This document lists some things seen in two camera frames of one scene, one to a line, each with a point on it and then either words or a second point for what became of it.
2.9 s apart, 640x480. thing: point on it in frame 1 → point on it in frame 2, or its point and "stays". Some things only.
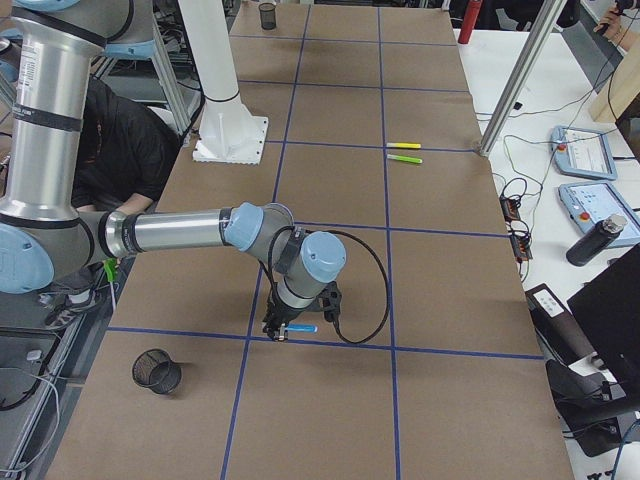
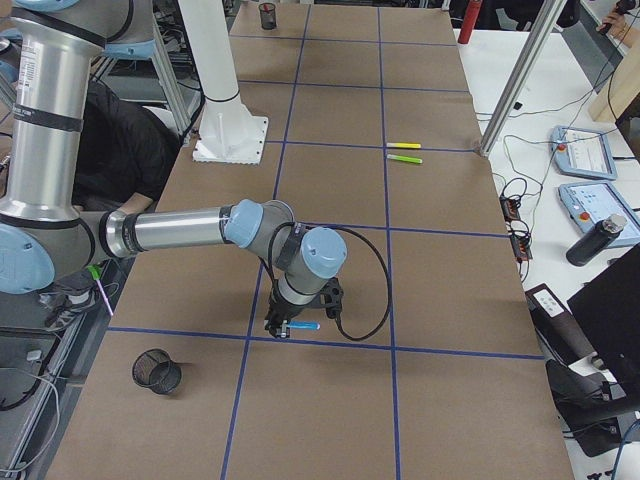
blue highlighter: (301, 328) stays
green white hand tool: (110, 266) → (96, 272)
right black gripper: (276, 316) stays
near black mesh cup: (155, 369) stays
